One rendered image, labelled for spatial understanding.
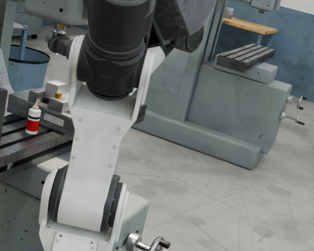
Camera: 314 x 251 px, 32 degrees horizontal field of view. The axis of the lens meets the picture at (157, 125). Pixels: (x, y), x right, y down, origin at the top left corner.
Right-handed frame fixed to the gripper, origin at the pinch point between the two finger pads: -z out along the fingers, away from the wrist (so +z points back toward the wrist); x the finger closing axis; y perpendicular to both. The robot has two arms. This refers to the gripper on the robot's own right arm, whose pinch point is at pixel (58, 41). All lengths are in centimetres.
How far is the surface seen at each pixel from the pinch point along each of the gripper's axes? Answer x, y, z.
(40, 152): 11.2, 33.8, 16.1
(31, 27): -304, 98, -489
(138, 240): -16, 59, 43
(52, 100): 1.8, 19.9, 5.1
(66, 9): 6.5, -13.1, 10.5
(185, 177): -201, 122, -86
